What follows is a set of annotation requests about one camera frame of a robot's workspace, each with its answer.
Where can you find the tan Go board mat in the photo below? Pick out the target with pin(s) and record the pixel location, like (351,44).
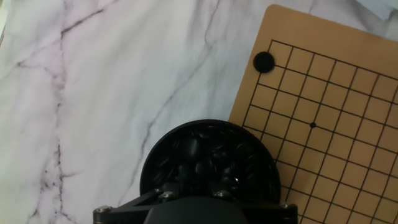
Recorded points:
(326,124)

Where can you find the black bowl of Go stones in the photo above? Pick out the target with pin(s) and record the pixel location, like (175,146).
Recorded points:
(211,155)

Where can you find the printed paper sheet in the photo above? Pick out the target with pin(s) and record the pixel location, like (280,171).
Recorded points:
(379,6)

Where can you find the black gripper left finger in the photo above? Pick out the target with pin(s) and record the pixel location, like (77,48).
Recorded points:
(169,192)

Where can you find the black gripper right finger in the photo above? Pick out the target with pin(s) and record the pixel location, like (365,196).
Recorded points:
(222,191)

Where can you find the black Go stone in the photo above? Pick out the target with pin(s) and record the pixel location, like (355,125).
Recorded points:
(263,62)

